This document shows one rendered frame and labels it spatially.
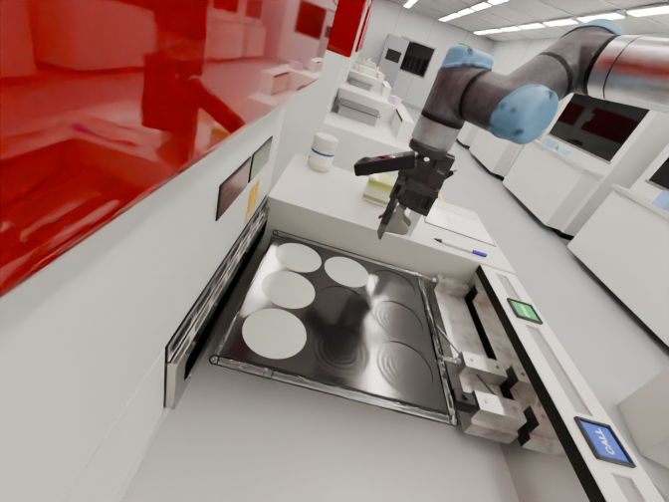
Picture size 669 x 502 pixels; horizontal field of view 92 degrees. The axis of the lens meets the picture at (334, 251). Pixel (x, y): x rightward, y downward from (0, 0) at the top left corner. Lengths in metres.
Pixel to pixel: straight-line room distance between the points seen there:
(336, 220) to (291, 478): 0.50
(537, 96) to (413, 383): 0.44
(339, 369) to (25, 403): 0.38
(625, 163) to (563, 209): 0.78
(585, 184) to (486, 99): 4.72
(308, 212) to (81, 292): 0.58
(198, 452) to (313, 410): 0.17
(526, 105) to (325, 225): 0.46
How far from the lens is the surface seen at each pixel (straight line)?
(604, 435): 0.64
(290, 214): 0.77
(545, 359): 0.69
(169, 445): 0.53
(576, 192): 5.24
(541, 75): 0.57
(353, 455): 0.56
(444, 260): 0.83
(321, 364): 0.52
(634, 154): 5.28
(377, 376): 0.54
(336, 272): 0.69
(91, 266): 0.23
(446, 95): 0.59
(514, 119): 0.52
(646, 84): 0.58
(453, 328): 0.75
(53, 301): 0.22
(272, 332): 0.53
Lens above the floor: 1.30
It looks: 32 degrees down
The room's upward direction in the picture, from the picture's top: 20 degrees clockwise
